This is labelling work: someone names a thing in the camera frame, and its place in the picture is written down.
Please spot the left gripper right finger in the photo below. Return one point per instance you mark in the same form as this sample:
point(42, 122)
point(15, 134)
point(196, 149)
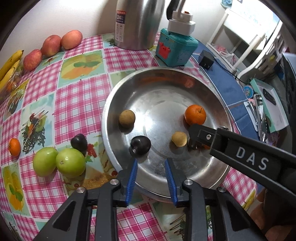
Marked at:
point(175, 179)

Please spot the green apple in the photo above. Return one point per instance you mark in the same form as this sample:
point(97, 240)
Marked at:
point(44, 161)
point(70, 162)

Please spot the teal tray with items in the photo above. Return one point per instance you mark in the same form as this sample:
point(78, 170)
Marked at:
point(269, 112)

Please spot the upper yellow banana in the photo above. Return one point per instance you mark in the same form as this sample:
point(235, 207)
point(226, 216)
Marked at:
point(10, 62)

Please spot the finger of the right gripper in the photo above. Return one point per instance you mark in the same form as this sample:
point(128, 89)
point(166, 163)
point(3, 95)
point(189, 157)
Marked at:
point(200, 135)

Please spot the orange with stem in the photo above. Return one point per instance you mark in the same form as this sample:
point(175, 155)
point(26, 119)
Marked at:
point(195, 114)

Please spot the stainless steel thermos jug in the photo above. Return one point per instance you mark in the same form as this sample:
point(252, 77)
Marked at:
point(137, 23)

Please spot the brown longan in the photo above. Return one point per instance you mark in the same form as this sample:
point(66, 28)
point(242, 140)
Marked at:
point(127, 118)
point(179, 139)

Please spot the red apple middle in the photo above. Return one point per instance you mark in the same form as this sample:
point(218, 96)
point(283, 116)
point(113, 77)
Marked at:
point(51, 45)

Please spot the checkered fruit tablecloth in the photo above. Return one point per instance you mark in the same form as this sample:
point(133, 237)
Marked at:
point(76, 107)

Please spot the red apple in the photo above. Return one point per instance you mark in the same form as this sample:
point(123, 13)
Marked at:
point(32, 60)
point(71, 39)
point(51, 45)

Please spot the green apple right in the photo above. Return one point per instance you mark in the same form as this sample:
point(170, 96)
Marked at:
point(70, 162)

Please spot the red apple left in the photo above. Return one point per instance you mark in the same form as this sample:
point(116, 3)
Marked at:
point(32, 60)

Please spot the dark plum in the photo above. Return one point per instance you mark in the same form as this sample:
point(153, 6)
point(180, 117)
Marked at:
point(79, 142)
point(139, 146)

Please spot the green apple left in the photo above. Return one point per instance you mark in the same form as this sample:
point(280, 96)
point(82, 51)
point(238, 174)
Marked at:
point(44, 161)

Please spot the large steel basin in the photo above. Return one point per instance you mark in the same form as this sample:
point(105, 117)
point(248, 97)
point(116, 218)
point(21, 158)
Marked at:
point(159, 97)

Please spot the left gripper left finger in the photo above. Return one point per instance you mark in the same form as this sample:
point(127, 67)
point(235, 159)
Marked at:
point(127, 178)

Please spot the red apple right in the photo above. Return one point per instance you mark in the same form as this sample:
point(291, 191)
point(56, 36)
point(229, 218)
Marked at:
point(71, 39)

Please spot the teal box with red label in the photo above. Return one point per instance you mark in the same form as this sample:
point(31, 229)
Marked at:
point(175, 49)

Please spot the small orange mandarin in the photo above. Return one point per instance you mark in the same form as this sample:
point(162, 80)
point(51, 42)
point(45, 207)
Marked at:
point(14, 147)

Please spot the white shelf rack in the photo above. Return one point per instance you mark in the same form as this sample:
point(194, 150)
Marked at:
point(248, 44)

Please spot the yellow banana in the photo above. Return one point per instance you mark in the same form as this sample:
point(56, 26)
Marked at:
point(10, 62)
point(9, 74)

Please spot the lower yellow banana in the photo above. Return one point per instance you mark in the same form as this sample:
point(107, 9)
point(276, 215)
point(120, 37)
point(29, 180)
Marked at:
point(9, 74)

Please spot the black power adapter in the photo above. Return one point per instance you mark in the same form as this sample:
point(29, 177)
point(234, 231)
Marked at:
point(206, 60)

